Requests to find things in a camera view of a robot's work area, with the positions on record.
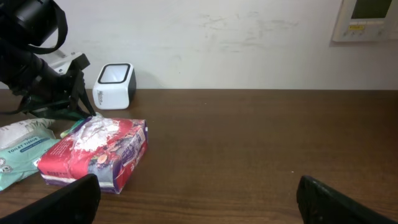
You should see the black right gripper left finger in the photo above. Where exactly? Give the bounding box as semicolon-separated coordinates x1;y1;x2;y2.
1;174;101;224

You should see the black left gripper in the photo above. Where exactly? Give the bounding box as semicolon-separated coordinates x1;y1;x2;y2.
9;52;96;121

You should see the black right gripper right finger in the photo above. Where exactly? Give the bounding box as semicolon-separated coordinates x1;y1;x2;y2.
296;175;397;224

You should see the red purple tissue pack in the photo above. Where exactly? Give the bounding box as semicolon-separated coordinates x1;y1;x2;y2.
35;116;148;194

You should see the teal toilet tissue wipes pack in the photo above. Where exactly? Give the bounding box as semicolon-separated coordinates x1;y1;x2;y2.
1;129;59;191

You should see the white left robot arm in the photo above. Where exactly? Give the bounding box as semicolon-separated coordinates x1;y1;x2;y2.
1;0;96;121

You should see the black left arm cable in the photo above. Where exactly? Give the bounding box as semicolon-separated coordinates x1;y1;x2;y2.
0;0;68;116

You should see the white wall control panel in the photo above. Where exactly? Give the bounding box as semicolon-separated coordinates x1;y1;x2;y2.
331;0;397;42

